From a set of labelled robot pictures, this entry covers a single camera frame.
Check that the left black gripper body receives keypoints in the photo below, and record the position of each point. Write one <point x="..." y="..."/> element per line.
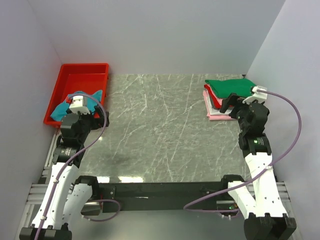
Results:
<point x="100" y="117"/>

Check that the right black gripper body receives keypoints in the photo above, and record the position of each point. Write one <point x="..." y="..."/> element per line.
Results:
<point x="235" y="105"/>

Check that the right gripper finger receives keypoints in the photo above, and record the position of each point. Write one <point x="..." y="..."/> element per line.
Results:
<point x="227" y="104"/>
<point x="234" y="98"/>

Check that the teal t shirt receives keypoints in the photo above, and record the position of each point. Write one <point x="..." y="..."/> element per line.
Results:
<point x="61" y="109"/>

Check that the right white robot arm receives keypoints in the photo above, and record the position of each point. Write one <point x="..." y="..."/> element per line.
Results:
<point x="265" y="217"/>

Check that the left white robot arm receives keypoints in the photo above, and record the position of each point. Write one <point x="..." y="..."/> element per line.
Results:
<point x="67" y="191"/>

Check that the green folded t shirt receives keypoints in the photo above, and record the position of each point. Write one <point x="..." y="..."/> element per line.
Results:
<point x="223" y="88"/>

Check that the red folded t shirt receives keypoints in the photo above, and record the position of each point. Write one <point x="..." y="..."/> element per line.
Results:
<point x="207" y="86"/>

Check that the light pink bottom t shirt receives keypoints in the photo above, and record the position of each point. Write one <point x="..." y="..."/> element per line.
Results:
<point x="215" y="114"/>

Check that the red plastic bin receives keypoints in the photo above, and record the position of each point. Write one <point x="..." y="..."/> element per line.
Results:
<point x="86" y="77"/>

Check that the black base beam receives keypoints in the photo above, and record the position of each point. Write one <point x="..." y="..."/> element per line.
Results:
<point x="139" y="196"/>

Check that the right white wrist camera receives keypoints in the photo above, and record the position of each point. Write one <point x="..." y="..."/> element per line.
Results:
<point x="258" y="93"/>

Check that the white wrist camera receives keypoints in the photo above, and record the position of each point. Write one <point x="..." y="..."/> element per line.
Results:
<point x="258" y="93"/>
<point x="78" y="105"/>

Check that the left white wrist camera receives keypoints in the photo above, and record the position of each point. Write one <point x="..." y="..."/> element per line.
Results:
<point x="78" y="105"/>

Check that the aluminium frame rail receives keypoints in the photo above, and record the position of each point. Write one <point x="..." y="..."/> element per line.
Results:
<point x="38" y="190"/>

